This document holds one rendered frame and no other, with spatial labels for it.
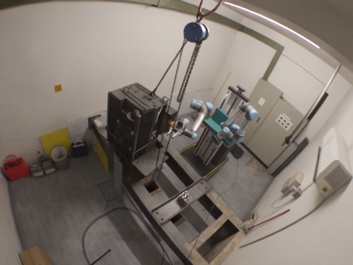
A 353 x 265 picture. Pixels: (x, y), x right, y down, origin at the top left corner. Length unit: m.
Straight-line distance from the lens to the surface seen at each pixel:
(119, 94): 1.81
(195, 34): 1.21
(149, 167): 2.06
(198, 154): 3.21
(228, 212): 2.44
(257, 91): 4.05
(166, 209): 2.11
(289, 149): 4.14
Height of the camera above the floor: 2.58
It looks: 41 degrees down
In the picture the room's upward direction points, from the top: 21 degrees clockwise
